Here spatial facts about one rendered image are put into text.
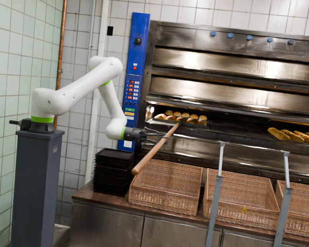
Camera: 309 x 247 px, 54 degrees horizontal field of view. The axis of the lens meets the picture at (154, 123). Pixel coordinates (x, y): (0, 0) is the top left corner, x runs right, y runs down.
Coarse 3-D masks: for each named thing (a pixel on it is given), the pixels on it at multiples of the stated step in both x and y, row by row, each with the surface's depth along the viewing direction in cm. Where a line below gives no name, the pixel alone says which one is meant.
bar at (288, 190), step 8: (136, 128) 250; (176, 136) 245; (184, 136) 244; (192, 136) 244; (224, 144) 238; (232, 144) 238; (240, 144) 238; (272, 152) 235; (280, 152) 233; (288, 152) 231; (216, 176) 224; (288, 176) 221; (216, 184) 221; (288, 184) 217; (216, 192) 222; (288, 192) 213; (216, 200) 222; (288, 200) 214; (216, 208) 223; (280, 216) 218; (280, 224) 217; (208, 232) 226; (280, 232) 218; (208, 240) 227; (280, 240) 218
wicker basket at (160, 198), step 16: (160, 160) 284; (144, 176) 285; (160, 176) 282; (176, 176) 281; (192, 176) 278; (144, 192) 242; (160, 192) 240; (176, 192) 278; (192, 192) 276; (160, 208) 241; (176, 208) 239; (192, 208) 249
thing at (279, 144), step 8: (160, 128) 284; (168, 128) 283; (184, 128) 280; (192, 128) 284; (216, 136) 277; (224, 136) 275; (232, 136) 274; (240, 136) 274; (264, 144) 270; (272, 144) 269; (280, 144) 268; (288, 144) 267; (296, 144) 271
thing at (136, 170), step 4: (176, 124) 273; (172, 128) 247; (176, 128) 261; (168, 132) 226; (172, 132) 234; (168, 136) 214; (160, 140) 193; (164, 140) 196; (156, 144) 180; (160, 144) 182; (156, 148) 169; (152, 152) 158; (148, 156) 148; (152, 156) 155; (144, 160) 140; (148, 160) 145; (140, 164) 133; (144, 164) 137; (136, 168) 126; (140, 168) 130; (132, 172) 125; (136, 172) 125
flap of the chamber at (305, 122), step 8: (160, 104) 284; (168, 104) 272; (176, 104) 264; (184, 104) 263; (192, 104) 262; (216, 112) 276; (224, 112) 265; (232, 112) 257; (240, 112) 256; (248, 112) 256; (272, 120) 268; (280, 120) 258; (288, 120) 251; (296, 120) 250; (304, 120) 249
